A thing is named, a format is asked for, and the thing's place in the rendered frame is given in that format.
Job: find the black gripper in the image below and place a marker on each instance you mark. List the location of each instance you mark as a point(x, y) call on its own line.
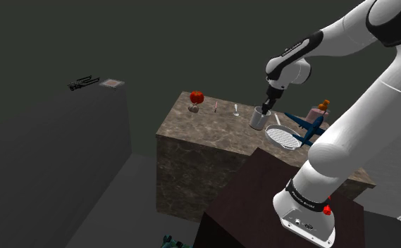
point(274, 93)

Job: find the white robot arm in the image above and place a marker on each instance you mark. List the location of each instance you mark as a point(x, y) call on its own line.
point(361, 116)

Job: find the grey metal cup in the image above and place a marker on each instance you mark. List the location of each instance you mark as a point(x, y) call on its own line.
point(258, 121)

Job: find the white round grill pan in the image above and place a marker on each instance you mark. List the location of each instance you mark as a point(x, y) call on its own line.
point(282, 137)

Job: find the pink bottle with orange cap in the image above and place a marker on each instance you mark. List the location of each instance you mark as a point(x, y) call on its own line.
point(315, 113)

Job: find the blue toy airplane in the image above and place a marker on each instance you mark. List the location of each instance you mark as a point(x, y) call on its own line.
point(310, 129)

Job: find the red tomato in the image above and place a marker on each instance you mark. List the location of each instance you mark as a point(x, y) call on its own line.
point(196, 97)

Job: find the grey garlic bulb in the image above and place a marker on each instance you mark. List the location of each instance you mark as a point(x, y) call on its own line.
point(193, 109)

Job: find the dark maroon robot stand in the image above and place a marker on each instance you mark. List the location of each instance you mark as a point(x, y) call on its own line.
point(248, 202)

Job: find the square grey tray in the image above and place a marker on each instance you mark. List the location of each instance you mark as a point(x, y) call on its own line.
point(111, 83)

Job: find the teal object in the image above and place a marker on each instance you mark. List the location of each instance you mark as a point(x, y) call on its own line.
point(170, 242)

